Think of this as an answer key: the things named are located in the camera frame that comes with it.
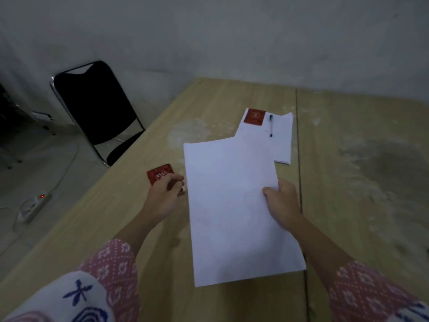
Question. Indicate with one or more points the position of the white patterned head scarf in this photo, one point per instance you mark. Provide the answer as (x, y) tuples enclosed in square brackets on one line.
[(58, 298)]

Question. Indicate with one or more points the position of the red patterned envelope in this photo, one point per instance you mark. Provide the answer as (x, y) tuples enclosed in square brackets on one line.
[(254, 117), (160, 173)]

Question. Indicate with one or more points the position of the person's right thumb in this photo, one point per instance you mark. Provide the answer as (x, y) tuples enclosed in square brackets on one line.
[(270, 191)]

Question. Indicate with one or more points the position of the stack of white paper sheets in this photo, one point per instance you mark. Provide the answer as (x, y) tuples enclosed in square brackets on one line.
[(273, 137)]

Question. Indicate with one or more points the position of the person's left forearm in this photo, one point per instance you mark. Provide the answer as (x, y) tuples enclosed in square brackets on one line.
[(134, 238)]

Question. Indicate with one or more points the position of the black folding chair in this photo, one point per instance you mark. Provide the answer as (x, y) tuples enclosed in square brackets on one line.
[(97, 107)]

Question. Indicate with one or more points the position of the person's right hand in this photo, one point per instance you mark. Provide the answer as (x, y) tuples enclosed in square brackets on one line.
[(285, 204)]

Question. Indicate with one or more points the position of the large white paper sheet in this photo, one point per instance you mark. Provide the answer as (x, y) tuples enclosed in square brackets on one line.
[(231, 204)]

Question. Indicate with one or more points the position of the person's left hand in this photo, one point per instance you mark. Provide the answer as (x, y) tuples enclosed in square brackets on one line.
[(161, 201)]

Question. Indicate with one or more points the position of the person's right forearm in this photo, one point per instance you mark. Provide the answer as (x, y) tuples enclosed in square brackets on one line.
[(335, 261)]

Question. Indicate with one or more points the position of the white power strip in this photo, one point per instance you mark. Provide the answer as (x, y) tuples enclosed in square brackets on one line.
[(33, 207)]

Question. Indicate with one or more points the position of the dark blue pen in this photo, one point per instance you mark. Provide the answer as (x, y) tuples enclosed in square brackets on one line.
[(270, 125)]

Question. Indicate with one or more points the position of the person's left thumb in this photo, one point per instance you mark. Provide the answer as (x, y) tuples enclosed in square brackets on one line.
[(177, 185)]

